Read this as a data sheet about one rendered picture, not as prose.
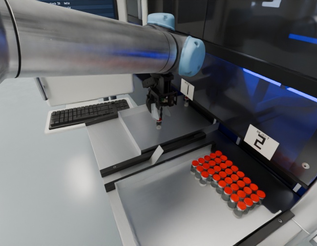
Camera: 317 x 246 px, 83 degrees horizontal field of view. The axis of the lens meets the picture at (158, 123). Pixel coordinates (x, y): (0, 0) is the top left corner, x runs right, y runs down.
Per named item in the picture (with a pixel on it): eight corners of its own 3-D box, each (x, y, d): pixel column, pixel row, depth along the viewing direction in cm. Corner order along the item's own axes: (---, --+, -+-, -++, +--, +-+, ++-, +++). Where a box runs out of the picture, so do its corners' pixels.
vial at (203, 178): (203, 179, 55) (205, 169, 52) (207, 185, 53) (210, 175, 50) (197, 182, 54) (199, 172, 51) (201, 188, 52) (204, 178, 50)
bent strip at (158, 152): (159, 156, 62) (159, 144, 58) (163, 163, 60) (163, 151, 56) (119, 172, 57) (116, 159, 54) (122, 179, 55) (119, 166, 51)
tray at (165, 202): (209, 151, 64) (211, 144, 62) (276, 218, 46) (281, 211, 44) (116, 190, 52) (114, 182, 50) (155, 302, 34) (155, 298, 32)
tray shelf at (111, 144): (177, 99, 97) (177, 96, 96) (318, 217, 48) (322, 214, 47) (85, 124, 80) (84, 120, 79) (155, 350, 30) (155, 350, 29)
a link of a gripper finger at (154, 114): (155, 130, 67) (156, 109, 61) (148, 121, 71) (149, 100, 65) (162, 128, 68) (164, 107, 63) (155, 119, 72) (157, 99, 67)
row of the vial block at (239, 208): (200, 166, 59) (202, 156, 56) (243, 216, 46) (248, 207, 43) (194, 168, 58) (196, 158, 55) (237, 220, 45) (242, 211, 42)
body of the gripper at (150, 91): (158, 112, 60) (157, 77, 53) (147, 100, 66) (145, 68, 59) (177, 106, 63) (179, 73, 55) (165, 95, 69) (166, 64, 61)
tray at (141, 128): (182, 100, 92) (183, 94, 90) (218, 129, 74) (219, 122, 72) (118, 117, 80) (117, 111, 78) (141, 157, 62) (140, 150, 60)
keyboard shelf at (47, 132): (126, 94, 119) (125, 91, 117) (137, 117, 98) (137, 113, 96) (50, 107, 106) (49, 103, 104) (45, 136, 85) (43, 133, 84)
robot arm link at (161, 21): (138, 14, 48) (159, 11, 53) (141, 56, 54) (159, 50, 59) (161, 17, 43) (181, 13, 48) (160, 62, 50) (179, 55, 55)
